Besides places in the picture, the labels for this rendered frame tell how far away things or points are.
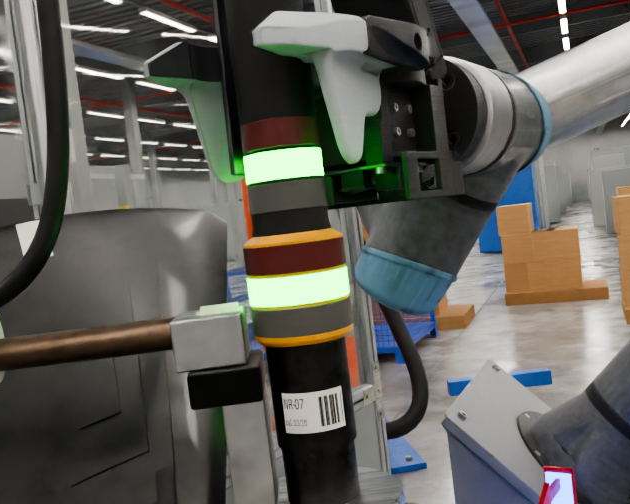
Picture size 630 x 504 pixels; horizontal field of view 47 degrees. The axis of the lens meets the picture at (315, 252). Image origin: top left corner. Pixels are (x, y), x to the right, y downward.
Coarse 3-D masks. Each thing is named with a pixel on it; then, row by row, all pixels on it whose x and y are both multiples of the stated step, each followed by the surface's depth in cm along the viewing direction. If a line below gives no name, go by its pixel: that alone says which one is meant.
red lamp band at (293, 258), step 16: (320, 240) 30; (336, 240) 30; (256, 256) 30; (272, 256) 30; (288, 256) 30; (304, 256) 30; (320, 256) 30; (336, 256) 30; (256, 272) 30; (272, 272) 30; (288, 272) 30
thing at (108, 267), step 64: (0, 256) 42; (64, 256) 43; (128, 256) 43; (192, 256) 44; (0, 320) 39; (64, 320) 39; (128, 320) 40; (0, 384) 37; (64, 384) 37; (128, 384) 37; (0, 448) 36; (64, 448) 35; (128, 448) 35; (192, 448) 35
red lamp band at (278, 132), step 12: (264, 120) 30; (276, 120) 30; (288, 120) 30; (300, 120) 30; (312, 120) 31; (240, 132) 31; (252, 132) 30; (264, 132) 30; (276, 132) 30; (288, 132) 30; (300, 132) 30; (312, 132) 30; (252, 144) 30; (264, 144) 30; (276, 144) 30; (288, 144) 30; (300, 144) 30
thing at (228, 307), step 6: (204, 306) 32; (210, 306) 31; (216, 306) 31; (222, 306) 31; (228, 306) 31; (234, 306) 31; (240, 306) 32; (198, 312) 32; (204, 312) 31; (210, 312) 31; (216, 312) 31; (222, 312) 31; (246, 324) 33; (246, 330) 32; (246, 336) 32
